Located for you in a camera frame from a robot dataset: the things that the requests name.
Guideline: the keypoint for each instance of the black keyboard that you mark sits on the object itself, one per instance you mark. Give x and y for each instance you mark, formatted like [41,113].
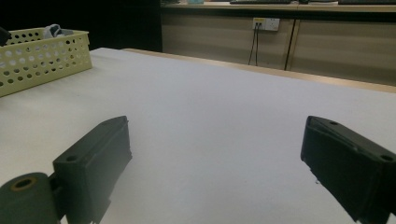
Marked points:
[260,1]

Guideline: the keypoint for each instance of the long beige desk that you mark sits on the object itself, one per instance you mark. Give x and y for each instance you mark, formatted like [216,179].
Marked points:
[311,7]

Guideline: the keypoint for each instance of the black curtain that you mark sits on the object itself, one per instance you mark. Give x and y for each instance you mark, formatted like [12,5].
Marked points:
[93,18]

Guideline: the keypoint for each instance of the pale yellow perforated basket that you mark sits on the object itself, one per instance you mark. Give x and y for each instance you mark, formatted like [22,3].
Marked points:
[46,62]

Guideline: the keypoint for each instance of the white wall socket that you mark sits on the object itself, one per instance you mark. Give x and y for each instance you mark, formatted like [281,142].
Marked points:
[267,24]

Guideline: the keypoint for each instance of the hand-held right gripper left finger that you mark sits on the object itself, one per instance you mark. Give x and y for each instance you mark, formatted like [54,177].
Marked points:
[93,161]

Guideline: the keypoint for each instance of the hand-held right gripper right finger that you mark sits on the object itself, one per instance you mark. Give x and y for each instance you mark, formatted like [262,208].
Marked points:
[351,168]

